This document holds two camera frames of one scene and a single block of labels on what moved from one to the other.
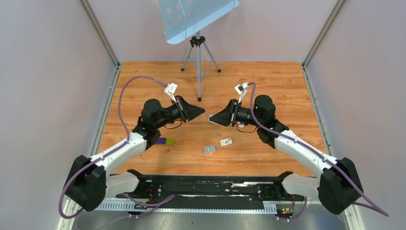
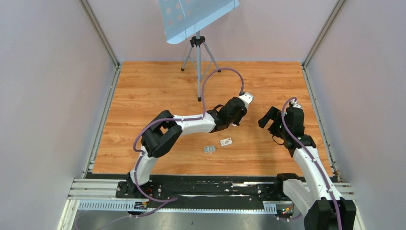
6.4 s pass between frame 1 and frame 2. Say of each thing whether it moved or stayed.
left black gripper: moved
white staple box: stayed
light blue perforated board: stayed
